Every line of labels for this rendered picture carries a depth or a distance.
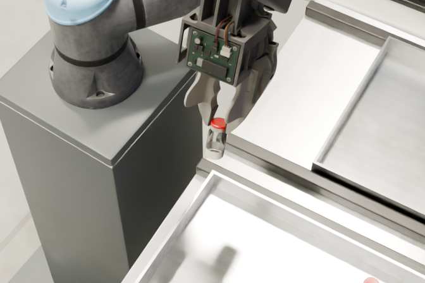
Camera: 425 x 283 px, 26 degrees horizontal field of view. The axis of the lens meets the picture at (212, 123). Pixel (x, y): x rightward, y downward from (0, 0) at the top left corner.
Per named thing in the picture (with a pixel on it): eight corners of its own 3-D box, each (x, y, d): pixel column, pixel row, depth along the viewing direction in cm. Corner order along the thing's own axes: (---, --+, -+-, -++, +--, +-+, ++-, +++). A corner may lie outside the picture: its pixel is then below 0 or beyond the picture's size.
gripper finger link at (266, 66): (226, 95, 100) (233, 23, 96) (233, 89, 101) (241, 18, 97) (265, 108, 98) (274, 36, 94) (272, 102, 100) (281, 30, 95)
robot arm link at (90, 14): (42, 15, 144) (28, -48, 133) (124, -8, 147) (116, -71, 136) (63, 71, 138) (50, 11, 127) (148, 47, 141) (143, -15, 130)
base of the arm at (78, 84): (31, 81, 149) (21, 42, 141) (89, 23, 156) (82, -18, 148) (105, 124, 144) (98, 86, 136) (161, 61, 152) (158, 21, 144)
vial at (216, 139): (226, 154, 106) (232, 123, 104) (217, 163, 104) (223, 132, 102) (209, 147, 107) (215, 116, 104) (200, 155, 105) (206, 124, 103)
